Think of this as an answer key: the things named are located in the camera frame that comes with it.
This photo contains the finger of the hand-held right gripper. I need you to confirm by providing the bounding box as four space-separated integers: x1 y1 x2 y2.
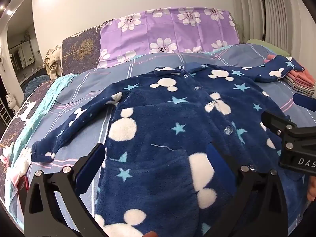
261 111 316 154
293 93 316 112

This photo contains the stack of folded clothes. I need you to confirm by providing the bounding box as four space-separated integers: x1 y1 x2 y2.
267 53 316 97

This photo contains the navy fleece pajama top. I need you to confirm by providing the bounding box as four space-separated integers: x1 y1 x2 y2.
31 54 305 237

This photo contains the black floor lamp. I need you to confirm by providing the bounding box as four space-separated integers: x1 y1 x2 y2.
256 0 269 42

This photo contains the white ladder rack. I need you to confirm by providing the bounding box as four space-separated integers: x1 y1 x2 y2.
0 95 11 127

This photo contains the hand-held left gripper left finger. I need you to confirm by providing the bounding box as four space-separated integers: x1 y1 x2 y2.
23 143 106 237

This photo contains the beige cloth bundle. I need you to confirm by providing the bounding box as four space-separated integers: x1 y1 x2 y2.
43 46 62 79

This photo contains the dark tree print pillow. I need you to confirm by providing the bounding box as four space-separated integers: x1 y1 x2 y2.
60 25 103 76

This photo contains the dark teal fleece blanket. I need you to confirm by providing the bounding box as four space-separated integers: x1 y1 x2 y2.
23 75 60 99

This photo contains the person's right hand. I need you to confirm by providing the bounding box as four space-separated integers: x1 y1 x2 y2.
307 176 316 202

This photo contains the pale pleated curtain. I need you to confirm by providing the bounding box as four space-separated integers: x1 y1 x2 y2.
228 0 307 57

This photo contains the blue plaid duvet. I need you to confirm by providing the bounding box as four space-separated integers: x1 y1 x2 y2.
5 43 316 237

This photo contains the green pillow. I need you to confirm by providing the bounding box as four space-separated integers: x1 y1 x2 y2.
247 38 290 57

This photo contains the purple floral pillow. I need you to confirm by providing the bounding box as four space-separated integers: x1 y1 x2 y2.
97 7 240 68

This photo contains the teal patterned blanket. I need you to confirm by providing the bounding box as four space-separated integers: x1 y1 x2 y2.
10 74 79 178

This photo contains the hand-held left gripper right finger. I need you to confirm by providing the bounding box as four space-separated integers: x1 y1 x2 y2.
207 144 290 237

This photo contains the dark deer print bed sheet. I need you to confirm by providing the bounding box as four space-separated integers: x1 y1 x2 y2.
0 79 62 203

